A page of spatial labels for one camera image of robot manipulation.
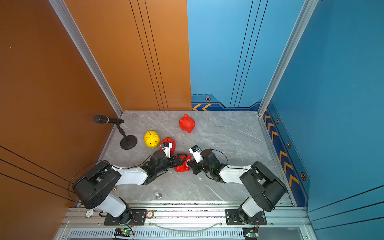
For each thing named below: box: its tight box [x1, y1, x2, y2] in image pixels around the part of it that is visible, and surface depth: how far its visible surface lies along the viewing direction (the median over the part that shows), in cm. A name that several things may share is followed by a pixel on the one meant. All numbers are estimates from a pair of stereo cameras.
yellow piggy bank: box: [144, 130, 161, 149], surface depth 96 cm
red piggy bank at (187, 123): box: [179, 114, 195, 134], surface depth 106 cm
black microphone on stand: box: [93, 115, 138, 150], surface depth 102 cm
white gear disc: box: [85, 209, 95, 218], surface depth 77 cm
